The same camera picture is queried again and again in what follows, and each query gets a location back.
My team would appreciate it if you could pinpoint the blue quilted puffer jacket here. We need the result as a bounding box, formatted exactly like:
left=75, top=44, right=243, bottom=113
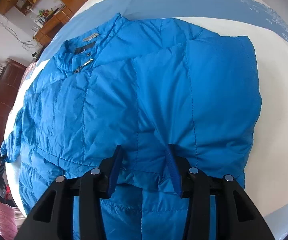
left=1, top=15, right=261, bottom=239

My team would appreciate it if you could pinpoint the blue and white bed blanket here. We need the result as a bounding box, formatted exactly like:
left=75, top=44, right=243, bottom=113
left=3, top=0, right=288, bottom=239

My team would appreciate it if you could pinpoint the dark wooden headboard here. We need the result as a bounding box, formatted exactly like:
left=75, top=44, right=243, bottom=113
left=0, top=58, right=26, bottom=147

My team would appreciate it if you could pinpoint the wooden desk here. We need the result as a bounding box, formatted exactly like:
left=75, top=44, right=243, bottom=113
left=33, top=6, right=73, bottom=47

